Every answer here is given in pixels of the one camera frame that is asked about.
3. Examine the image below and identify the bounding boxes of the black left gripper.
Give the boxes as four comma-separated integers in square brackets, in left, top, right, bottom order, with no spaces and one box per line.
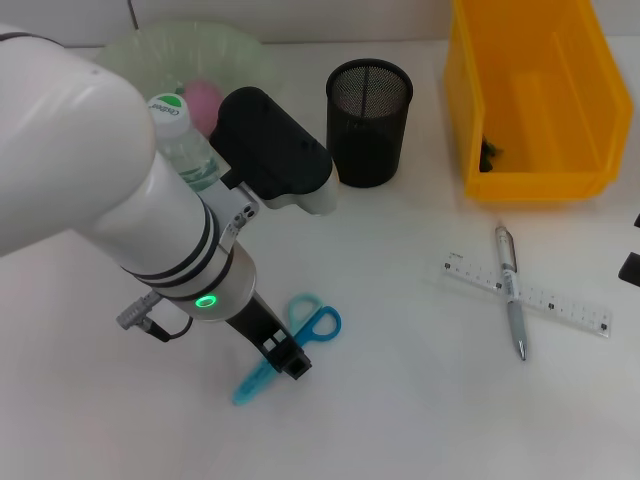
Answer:
[224,292,315,382]

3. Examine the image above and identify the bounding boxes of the blue teal scissors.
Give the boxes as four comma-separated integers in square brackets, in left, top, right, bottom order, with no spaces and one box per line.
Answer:
[231,293,343,407]

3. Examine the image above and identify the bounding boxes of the transparent plastic ruler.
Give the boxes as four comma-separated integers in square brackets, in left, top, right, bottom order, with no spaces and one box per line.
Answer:
[434,252,614,339]

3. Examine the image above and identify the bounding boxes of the silver ballpoint pen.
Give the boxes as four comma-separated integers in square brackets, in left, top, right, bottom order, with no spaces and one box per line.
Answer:
[494,224,529,361]

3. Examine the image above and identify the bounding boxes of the green silver wrapper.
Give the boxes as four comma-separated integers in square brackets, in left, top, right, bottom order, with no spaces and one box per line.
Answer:
[478,138,505,174]

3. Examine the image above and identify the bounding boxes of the clear green-label water bottle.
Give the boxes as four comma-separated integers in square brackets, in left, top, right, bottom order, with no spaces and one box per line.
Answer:
[146,92,226,194]

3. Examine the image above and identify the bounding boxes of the pink peach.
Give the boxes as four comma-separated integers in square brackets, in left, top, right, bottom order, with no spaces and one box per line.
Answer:
[182,79,224,134]

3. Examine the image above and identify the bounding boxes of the black mesh pen holder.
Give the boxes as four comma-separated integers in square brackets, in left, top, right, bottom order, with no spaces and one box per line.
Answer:
[325,58,415,189]

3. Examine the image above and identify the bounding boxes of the green glass fruit plate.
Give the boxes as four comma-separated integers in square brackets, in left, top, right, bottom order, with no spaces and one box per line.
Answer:
[94,20,279,131]

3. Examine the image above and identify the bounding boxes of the yellow plastic bin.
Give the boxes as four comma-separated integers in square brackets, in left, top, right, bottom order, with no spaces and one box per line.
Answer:
[443,0,635,204]

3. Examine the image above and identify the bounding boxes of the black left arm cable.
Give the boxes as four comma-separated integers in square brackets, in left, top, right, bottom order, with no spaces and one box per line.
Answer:
[116,292,194,344]

